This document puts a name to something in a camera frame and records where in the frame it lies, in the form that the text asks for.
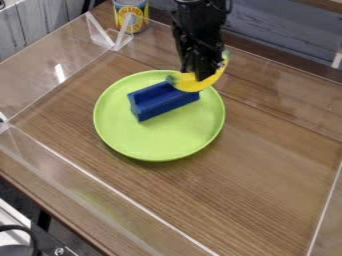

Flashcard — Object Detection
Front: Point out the yellow labelled tin can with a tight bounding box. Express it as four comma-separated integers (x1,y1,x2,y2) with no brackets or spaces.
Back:
112,0,150,34

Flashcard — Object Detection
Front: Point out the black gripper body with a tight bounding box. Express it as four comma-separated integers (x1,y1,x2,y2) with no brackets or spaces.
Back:
170,0,229,68

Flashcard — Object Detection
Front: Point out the blue plastic block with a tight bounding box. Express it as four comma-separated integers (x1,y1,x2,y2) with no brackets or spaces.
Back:
127,81,201,122

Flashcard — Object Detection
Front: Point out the clear acrylic corner bracket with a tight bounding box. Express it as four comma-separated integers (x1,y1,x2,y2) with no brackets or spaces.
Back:
86,12,134,52

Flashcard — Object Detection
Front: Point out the clear acrylic tray wall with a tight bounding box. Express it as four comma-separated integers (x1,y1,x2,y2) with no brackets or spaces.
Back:
0,16,342,256

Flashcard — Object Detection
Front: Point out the black cable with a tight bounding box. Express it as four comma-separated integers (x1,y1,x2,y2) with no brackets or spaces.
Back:
0,224,48,256

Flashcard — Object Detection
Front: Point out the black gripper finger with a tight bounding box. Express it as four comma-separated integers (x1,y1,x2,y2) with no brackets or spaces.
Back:
194,54,225,81
181,49,198,73

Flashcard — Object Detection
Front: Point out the yellow toy banana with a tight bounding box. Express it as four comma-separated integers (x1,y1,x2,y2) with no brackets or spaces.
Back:
166,50,231,93

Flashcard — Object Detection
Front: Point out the green round plate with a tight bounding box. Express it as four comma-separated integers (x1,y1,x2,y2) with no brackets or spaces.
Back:
92,70,226,162

